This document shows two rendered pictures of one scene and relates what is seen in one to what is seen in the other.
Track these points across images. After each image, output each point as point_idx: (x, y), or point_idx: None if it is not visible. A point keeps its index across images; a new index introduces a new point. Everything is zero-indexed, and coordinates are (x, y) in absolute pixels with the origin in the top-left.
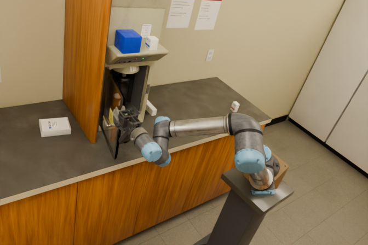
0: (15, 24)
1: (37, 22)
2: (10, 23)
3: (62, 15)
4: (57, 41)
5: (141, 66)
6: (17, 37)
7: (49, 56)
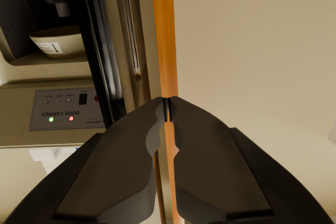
0: (237, 42)
1: (209, 46)
2: (243, 42)
3: (177, 59)
4: (182, 18)
5: (24, 35)
6: (237, 22)
7: None
